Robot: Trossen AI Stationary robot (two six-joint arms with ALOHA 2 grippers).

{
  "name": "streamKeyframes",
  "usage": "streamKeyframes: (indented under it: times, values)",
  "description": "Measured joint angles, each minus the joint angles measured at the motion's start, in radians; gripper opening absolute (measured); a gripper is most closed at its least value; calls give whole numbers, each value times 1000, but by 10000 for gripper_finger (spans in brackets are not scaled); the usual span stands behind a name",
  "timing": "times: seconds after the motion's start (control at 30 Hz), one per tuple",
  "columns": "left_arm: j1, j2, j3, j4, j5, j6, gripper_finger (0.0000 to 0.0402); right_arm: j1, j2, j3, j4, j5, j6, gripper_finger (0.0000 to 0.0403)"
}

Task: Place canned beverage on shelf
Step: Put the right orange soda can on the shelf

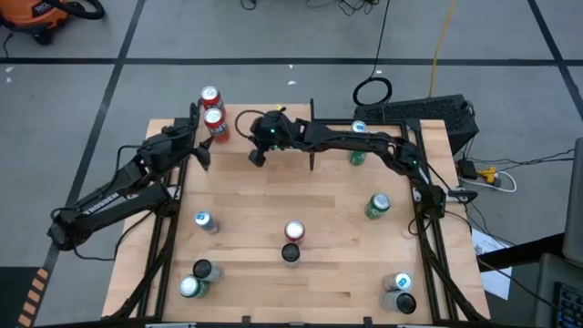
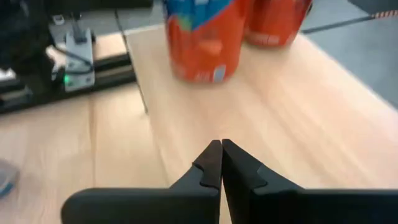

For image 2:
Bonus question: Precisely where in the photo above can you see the blue silver Red Bull can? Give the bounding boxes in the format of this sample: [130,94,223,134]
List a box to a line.
[0,157,20,199]

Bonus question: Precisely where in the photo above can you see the grey controller box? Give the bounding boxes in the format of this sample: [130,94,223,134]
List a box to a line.
[63,27,96,93]

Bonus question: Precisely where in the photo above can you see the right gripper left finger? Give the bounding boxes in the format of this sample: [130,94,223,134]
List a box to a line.
[60,139,223,224]

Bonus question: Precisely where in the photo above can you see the red cola can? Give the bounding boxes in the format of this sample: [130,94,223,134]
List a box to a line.
[245,0,313,48]

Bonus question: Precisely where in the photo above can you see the red Fanta can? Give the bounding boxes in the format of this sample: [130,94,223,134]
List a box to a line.
[164,0,251,84]

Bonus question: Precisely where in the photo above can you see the hazard-striped dark floor mat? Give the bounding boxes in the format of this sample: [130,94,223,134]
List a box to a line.
[347,0,398,19]

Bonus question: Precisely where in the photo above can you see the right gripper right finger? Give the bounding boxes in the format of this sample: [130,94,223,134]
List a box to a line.
[221,138,398,224]

